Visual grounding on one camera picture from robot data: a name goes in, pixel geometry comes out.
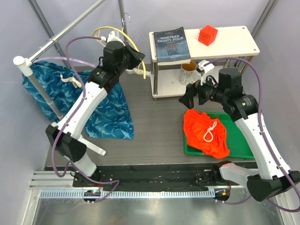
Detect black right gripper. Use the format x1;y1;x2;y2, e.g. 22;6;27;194
180;71;228;109

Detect yellow hanger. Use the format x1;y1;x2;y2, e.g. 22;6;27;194
91;26;147;79

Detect orange shorts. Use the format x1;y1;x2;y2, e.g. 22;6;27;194
183;109;230;159

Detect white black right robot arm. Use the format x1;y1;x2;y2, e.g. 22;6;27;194
179;67;300;202

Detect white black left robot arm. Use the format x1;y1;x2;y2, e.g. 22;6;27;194
46;41;145;187

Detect blue patterned shorts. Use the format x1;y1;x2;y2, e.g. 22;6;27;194
22;60;135;141

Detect white patterned mug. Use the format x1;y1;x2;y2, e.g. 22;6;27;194
179;61;202;85

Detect Nineteen Eighty-Four book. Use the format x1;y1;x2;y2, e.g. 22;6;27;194
153;27;191;66

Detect red cube power strip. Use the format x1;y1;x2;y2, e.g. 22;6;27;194
198;25;218;46

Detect white two-tier shelf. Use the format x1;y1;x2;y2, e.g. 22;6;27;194
149;26;260;99

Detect green plastic tray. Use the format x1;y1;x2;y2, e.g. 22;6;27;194
184;112;254;159

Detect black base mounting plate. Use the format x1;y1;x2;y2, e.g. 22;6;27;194
66;163;238;192

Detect white clothes rack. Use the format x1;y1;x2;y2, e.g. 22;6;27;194
13;0;104;120

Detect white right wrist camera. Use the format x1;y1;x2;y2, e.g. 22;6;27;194
196;60;215;86

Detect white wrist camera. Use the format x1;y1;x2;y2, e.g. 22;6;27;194
100;31;125;46
196;60;215;86

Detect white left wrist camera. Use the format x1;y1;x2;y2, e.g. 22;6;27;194
100;31;125;46

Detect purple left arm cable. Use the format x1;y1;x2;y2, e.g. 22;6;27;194
51;35;120;204

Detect white slotted cable duct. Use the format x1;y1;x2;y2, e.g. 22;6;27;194
40;189;215;199

